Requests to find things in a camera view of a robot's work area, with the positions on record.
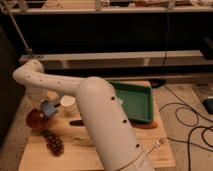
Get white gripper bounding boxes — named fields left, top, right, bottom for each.
left=26, top=86, right=47, bottom=109

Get blue sponge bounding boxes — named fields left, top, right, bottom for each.
left=41, top=101, right=58, bottom=118

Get red bowl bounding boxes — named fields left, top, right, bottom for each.
left=26, top=109, right=49, bottom=130

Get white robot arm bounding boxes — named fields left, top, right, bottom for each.
left=13, top=60, right=155, bottom=171

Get white paper cup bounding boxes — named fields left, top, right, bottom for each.
left=60, top=95, right=76, bottom=115

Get bunch of dark grapes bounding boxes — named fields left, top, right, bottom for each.
left=41, top=130, right=64, bottom=157

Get wooden cutting board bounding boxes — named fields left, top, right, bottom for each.
left=18, top=80, right=176, bottom=171

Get green plastic tray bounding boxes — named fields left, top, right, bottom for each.
left=112, top=82, right=154, bottom=124

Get orange carrot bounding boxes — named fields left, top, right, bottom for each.
left=133, top=121, right=158, bottom=129

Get silver fork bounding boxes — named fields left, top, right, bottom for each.
left=145, top=137, right=166, bottom=154

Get black handled knife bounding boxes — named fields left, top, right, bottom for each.
left=69, top=120, right=84, bottom=126

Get black floor cables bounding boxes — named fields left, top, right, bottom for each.
left=159, top=84, right=213, bottom=171

